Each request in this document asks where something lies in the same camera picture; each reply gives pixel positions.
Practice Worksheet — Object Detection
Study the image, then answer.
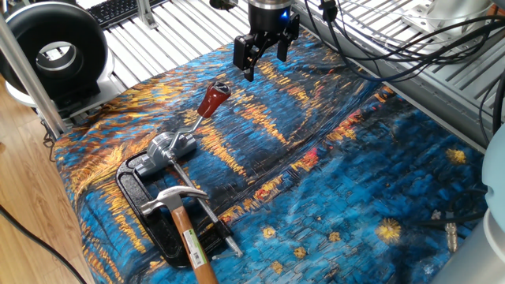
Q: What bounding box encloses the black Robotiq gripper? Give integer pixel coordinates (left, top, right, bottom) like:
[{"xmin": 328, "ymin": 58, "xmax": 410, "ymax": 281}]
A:
[{"xmin": 232, "ymin": 6, "xmax": 301, "ymax": 83}]

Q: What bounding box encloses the chrome lever with red knob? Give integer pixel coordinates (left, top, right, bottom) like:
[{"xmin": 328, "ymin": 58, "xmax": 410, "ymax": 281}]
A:
[{"xmin": 167, "ymin": 80, "xmax": 233, "ymax": 161}]

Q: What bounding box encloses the black round cap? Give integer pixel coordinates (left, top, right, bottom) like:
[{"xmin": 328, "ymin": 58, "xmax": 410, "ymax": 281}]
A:
[{"xmin": 208, "ymin": 0, "xmax": 240, "ymax": 11}]

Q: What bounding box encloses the black computer keyboard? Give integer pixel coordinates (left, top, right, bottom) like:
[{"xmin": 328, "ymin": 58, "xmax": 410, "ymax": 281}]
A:
[{"xmin": 85, "ymin": 0, "xmax": 169, "ymax": 28}]

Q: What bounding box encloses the starry night painted tablecloth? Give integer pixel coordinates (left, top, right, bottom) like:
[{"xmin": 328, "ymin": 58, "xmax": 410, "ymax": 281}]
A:
[{"xmin": 53, "ymin": 25, "xmax": 490, "ymax": 284}]

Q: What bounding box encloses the aluminium angle bracket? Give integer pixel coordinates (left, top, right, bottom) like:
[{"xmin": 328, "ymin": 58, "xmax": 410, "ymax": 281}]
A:
[{"xmin": 136, "ymin": 0, "xmax": 159, "ymax": 30}]

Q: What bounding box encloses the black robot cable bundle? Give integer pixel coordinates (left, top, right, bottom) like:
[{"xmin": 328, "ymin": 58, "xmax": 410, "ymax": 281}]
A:
[{"xmin": 303, "ymin": 0, "xmax": 505, "ymax": 135}]

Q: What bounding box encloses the claw hammer with wooden handle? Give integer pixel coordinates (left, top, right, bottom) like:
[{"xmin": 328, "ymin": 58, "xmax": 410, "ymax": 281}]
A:
[{"xmin": 140, "ymin": 185, "xmax": 221, "ymax": 284}]

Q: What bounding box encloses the aluminium frame post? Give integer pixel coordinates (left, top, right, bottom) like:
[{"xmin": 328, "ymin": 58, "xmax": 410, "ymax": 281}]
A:
[{"xmin": 0, "ymin": 15, "xmax": 70, "ymax": 139}]

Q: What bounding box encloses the thin black hanging cable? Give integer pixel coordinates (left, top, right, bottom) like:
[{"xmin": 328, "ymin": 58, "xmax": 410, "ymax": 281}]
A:
[{"xmin": 39, "ymin": 119, "xmax": 57, "ymax": 163}]

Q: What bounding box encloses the black round duct fan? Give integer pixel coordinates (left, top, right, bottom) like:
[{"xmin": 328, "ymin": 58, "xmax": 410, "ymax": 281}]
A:
[{"xmin": 0, "ymin": 1, "xmax": 116, "ymax": 119}]

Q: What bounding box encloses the silver cable plug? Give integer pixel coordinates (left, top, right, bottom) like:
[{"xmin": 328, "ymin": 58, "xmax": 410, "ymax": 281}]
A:
[{"xmin": 444, "ymin": 222, "xmax": 459, "ymax": 253}]

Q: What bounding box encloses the black cable on floor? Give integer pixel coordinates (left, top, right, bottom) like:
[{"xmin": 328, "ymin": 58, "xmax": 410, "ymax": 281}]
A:
[{"xmin": 0, "ymin": 204, "xmax": 88, "ymax": 284}]

